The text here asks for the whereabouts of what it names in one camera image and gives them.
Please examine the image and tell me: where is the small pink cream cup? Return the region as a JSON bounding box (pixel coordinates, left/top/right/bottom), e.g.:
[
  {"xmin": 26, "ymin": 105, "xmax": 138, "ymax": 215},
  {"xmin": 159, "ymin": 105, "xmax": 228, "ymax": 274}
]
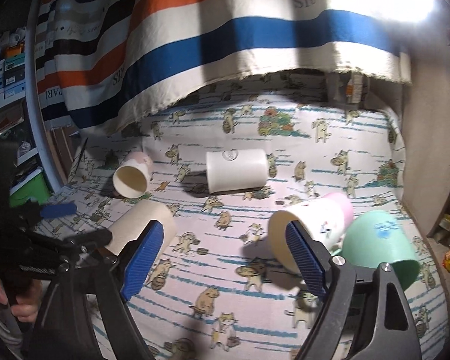
[{"xmin": 113, "ymin": 151, "xmax": 153, "ymax": 198}]

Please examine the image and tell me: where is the person's left hand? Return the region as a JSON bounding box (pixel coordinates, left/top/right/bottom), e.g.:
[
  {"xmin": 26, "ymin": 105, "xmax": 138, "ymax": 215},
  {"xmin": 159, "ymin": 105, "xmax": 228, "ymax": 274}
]
[{"xmin": 0, "ymin": 280, "xmax": 42, "ymax": 323}]

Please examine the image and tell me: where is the green storage box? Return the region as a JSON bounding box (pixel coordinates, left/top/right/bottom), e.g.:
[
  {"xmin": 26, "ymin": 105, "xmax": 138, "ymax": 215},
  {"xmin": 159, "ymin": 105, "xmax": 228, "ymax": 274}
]
[{"xmin": 9, "ymin": 166, "xmax": 51, "ymax": 207}]

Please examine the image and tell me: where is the cat print bed sheet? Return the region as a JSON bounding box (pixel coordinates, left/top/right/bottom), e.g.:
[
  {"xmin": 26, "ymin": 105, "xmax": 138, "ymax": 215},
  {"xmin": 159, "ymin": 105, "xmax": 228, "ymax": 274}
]
[{"xmin": 37, "ymin": 77, "xmax": 448, "ymax": 359}]

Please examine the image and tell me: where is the beige cup near left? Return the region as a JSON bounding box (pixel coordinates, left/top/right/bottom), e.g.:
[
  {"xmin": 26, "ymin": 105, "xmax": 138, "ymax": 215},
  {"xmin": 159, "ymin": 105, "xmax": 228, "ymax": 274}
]
[{"xmin": 106, "ymin": 200, "xmax": 177, "ymax": 259}]

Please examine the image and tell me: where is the mint green cup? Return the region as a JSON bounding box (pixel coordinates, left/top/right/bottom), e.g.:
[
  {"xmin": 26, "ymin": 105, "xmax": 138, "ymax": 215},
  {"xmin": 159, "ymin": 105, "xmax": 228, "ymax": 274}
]
[{"xmin": 338, "ymin": 210, "xmax": 419, "ymax": 290}]

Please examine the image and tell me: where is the striped Paris blanket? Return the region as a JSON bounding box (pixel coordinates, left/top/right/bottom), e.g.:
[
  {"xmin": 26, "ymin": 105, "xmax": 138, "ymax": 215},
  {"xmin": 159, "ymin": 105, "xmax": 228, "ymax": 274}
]
[{"xmin": 35, "ymin": 0, "xmax": 411, "ymax": 133}]

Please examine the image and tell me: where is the shelf with boxes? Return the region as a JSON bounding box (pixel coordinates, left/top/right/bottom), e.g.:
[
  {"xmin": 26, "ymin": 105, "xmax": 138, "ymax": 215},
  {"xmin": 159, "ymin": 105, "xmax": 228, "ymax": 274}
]
[{"xmin": 0, "ymin": 27, "xmax": 40, "ymax": 185}]

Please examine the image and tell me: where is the white cup at centre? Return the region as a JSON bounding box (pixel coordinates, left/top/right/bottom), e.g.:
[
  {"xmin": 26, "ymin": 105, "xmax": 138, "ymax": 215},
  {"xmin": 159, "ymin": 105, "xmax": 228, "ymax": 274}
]
[{"xmin": 205, "ymin": 149, "xmax": 269, "ymax": 194}]

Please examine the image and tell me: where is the white curved pole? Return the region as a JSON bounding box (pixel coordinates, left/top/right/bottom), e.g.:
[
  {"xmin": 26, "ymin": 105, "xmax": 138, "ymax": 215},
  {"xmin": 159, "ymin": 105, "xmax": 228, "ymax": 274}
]
[{"xmin": 25, "ymin": 0, "xmax": 64, "ymax": 193}]

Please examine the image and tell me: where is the pink white cartoon cup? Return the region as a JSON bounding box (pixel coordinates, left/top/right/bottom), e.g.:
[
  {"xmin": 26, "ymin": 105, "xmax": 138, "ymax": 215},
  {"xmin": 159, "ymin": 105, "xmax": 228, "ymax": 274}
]
[{"xmin": 267, "ymin": 192, "xmax": 353, "ymax": 274}]

